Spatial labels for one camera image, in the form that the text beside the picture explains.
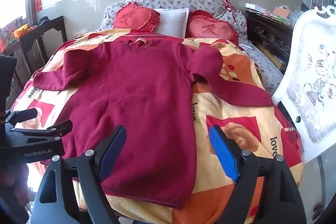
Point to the dark wooden table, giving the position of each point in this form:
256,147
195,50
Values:
50,29

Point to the white pillow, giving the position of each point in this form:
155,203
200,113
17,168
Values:
170,20

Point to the orange red printed blanket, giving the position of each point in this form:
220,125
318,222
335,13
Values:
236,119

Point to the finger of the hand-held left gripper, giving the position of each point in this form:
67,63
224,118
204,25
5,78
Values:
52,130
23,113

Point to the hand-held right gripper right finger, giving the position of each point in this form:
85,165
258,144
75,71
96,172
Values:
223,153

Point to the red patterned wrapped bundle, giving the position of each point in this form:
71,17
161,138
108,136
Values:
228,3

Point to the floral bed sheet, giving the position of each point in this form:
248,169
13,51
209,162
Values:
265,69

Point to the red paper wall decoration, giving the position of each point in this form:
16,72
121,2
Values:
39,3

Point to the red heart pillow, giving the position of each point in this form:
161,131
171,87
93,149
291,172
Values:
210,28
134,16

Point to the orange box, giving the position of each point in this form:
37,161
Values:
282,12

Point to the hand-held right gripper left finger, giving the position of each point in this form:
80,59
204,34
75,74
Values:
113,151

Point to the dark red sweater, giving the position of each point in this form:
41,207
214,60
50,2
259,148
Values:
144,95

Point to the white ornate chair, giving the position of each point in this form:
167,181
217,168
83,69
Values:
315,77

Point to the dark carved wooden cabinet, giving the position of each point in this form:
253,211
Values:
270,40

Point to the yellow crate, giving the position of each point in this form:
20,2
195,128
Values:
21,30

